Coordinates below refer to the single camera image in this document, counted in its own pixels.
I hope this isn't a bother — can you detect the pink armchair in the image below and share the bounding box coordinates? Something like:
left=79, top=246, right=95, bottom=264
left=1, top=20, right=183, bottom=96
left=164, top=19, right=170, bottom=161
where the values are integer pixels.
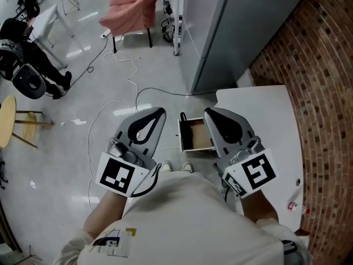
left=98, top=0, right=163, bottom=54

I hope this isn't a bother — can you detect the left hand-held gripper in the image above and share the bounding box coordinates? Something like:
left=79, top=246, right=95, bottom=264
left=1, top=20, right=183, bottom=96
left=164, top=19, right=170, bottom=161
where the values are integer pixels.
left=95, top=107, right=168, bottom=198

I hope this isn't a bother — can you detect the black floor cable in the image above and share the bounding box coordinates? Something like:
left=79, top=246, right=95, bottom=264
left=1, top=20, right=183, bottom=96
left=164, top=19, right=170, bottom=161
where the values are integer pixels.
left=44, top=34, right=111, bottom=98

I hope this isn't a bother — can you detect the grey metal cabinet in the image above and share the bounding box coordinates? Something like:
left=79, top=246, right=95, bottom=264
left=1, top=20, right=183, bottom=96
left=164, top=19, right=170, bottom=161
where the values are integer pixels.
left=179, top=0, right=311, bottom=95

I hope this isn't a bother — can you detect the person's cream shirt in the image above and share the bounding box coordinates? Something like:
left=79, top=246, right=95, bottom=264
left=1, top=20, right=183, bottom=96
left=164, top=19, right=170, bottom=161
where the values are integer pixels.
left=54, top=169, right=312, bottom=265

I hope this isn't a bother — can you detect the wooden drawer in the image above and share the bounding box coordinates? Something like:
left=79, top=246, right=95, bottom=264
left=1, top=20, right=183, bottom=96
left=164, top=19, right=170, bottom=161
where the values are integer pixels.
left=175, top=112, right=216, bottom=153

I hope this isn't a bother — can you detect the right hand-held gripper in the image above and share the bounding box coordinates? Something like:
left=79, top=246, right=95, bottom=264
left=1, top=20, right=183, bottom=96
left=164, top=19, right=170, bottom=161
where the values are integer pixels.
left=204, top=107, right=279, bottom=198

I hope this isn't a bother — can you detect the dark grey floor cable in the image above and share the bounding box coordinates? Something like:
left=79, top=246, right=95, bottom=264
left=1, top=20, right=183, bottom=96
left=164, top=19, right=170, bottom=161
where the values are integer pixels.
left=135, top=87, right=217, bottom=113

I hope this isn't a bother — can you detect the person's right forearm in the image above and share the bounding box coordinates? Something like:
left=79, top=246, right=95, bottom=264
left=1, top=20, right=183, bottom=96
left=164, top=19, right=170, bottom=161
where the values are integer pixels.
left=238, top=188, right=279, bottom=223

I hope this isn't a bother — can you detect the white shelf rack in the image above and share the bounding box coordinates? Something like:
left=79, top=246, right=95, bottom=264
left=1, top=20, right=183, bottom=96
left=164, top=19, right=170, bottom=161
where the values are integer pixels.
left=159, top=0, right=185, bottom=57

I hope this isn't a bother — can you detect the round wooden side table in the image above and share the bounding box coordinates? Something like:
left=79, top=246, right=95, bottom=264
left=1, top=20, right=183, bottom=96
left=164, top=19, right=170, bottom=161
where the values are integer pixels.
left=0, top=94, right=55, bottom=149

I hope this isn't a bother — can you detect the white desk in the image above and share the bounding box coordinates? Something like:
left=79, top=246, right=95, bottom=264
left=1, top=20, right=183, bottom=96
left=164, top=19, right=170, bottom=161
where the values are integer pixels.
left=213, top=84, right=304, bottom=231

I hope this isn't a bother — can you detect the person's black shoulder strap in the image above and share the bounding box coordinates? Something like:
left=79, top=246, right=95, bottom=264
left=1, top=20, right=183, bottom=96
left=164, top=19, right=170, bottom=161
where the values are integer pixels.
left=280, top=240, right=298, bottom=259

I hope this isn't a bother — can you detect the person's left forearm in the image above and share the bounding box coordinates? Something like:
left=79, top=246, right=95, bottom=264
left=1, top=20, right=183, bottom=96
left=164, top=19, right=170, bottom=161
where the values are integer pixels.
left=82, top=188, right=129, bottom=239

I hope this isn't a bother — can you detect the plastic bottle red label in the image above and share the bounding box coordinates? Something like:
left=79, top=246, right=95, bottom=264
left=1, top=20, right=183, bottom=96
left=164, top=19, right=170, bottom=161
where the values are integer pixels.
left=286, top=201, right=311, bottom=215

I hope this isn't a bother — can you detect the white rectangular table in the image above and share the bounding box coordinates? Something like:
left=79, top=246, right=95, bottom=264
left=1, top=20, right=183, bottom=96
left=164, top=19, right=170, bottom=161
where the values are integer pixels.
left=29, top=3, right=85, bottom=69

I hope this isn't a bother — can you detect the left hand-held gripper black cable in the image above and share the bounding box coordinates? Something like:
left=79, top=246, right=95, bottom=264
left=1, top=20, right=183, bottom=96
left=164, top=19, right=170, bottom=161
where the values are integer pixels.
left=131, top=163, right=163, bottom=198

